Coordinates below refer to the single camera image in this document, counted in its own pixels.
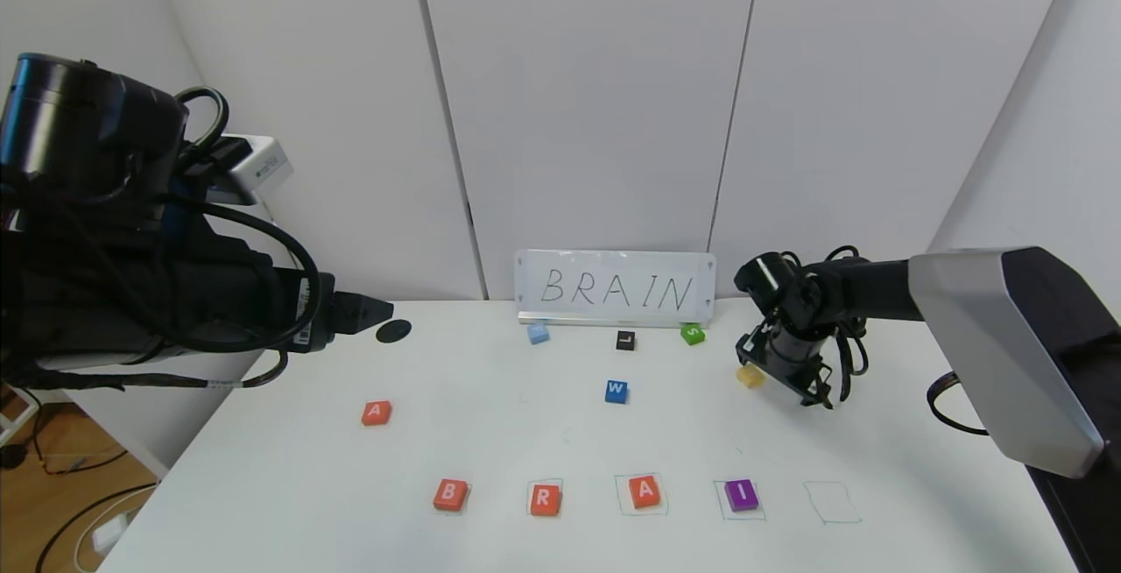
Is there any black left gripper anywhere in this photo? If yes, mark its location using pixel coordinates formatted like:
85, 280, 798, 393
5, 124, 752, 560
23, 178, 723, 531
180, 237, 395, 358

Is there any orange block letter B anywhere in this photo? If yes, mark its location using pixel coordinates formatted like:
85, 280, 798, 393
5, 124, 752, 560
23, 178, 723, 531
434, 478, 471, 513

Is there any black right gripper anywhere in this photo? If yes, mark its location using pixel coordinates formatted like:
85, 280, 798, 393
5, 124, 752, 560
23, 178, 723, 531
735, 320, 835, 410

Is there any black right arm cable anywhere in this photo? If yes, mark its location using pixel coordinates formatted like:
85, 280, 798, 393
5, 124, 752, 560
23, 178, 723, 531
927, 371, 991, 436

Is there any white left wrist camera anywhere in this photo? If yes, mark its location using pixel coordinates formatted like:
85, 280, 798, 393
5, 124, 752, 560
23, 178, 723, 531
210, 135, 295, 206

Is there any white power adapter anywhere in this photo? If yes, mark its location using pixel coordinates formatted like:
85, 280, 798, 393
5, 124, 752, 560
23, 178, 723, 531
92, 516, 130, 555

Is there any white BRAIN whiteboard sign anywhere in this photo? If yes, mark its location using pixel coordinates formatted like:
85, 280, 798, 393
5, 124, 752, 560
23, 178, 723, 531
514, 250, 716, 329

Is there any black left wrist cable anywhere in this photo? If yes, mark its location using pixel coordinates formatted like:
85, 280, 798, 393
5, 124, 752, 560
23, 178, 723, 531
131, 87, 323, 359

